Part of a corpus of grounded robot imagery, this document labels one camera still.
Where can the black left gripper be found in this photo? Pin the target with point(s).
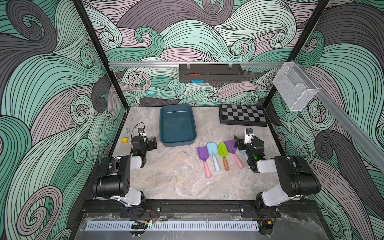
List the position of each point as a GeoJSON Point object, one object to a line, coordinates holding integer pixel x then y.
{"type": "Point", "coordinates": [149, 143]}

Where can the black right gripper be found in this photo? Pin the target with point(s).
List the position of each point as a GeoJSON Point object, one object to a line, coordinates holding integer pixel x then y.
{"type": "Point", "coordinates": [241, 141]}

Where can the purple shovel pink handle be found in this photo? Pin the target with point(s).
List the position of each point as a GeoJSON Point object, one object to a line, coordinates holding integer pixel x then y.
{"type": "Point", "coordinates": [232, 149]}
{"type": "Point", "coordinates": [204, 155]}

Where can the green shovel brown handle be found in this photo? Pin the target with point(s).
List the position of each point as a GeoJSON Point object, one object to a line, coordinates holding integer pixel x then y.
{"type": "Point", "coordinates": [223, 152]}

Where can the dark teal storage box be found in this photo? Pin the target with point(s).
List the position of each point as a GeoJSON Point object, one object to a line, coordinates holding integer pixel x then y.
{"type": "Point", "coordinates": [177, 125]}

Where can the light blue shovel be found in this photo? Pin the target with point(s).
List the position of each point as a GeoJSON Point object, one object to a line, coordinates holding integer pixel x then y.
{"type": "Point", "coordinates": [244, 154]}
{"type": "Point", "coordinates": [213, 151]}

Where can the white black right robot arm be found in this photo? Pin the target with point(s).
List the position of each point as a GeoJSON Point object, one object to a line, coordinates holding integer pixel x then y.
{"type": "Point", "coordinates": [296, 178]}

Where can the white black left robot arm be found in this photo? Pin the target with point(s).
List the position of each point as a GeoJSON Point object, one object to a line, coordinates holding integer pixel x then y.
{"type": "Point", "coordinates": [114, 174]}

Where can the black white chessboard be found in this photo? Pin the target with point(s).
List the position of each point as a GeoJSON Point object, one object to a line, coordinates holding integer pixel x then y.
{"type": "Point", "coordinates": [240, 115]}

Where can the white perforated strip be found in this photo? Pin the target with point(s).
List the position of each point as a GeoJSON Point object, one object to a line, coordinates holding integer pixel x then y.
{"type": "Point", "coordinates": [175, 226]}

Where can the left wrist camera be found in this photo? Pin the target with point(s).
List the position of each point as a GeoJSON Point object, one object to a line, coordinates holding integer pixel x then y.
{"type": "Point", "coordinates": [141, 131]}

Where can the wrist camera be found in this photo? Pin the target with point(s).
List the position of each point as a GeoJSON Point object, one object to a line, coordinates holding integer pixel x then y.
{"type": "Point", "coordinates": [141, 131]}
{"type": "Point", "coordinates": [248, 136]}

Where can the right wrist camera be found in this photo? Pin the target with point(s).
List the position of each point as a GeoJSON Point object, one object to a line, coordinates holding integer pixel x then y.
{"type": "Point", "coordinates": [248, 136]}

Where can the clear acrylic wall holder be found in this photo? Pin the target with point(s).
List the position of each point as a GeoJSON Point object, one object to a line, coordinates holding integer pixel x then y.
{"type": "Point", "coordinates": [295, 86]}

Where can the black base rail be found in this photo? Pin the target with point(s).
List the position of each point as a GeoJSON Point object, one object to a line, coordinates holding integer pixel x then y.
{"type": "Point", "coordinates": [164, 209]}

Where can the aluminium back rail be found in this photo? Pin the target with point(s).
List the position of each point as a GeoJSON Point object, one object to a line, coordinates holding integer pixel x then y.
{"type": "Point", "coordinates": [141, 64]}

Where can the aluminium rail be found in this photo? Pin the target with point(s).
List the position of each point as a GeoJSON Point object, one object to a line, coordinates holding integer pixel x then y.
{"type": "Point", "coordinates": [141, 64]}
{"type": "Point", "coordinates": [331, 96]}

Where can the black wall shelf tray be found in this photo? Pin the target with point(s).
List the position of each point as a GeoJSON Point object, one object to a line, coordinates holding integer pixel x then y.
{"type": "Point", "coordinates": [212, 74]}

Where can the aluminium right rail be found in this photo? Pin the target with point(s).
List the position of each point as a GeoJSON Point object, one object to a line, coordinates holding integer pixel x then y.
{"type": "Point", "coordinates": [331, 96]}

